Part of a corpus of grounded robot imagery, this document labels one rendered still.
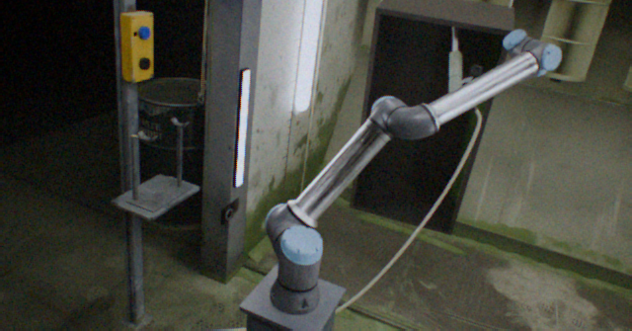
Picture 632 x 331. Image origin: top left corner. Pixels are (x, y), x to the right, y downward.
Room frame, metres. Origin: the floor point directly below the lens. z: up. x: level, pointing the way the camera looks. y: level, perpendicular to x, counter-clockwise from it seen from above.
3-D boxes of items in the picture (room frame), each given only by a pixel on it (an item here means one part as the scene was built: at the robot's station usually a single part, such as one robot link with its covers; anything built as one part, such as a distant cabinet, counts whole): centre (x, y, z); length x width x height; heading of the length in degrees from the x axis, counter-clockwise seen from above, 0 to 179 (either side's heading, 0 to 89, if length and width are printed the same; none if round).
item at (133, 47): (1.84, 0.73, 1.42); 0.12 x 0.06 x 0.26; 159
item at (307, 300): (1.45, -0.01, 0.69); 0.19 x 0.19 x 0.10
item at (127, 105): (1.86, 0.78, 0.82); 0.06 x 0.06 x 1.64; 69
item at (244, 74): (2.25, 0.37, 0.96); 0.06 x 0.02 x 0.63; 159
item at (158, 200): (1.81, 0.63, 0.95); 0.26 x 0.15 x 0.32; 159
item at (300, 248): (1.46, 0.00, 0.83); 0.17 x 0.15 x 0.18; 21
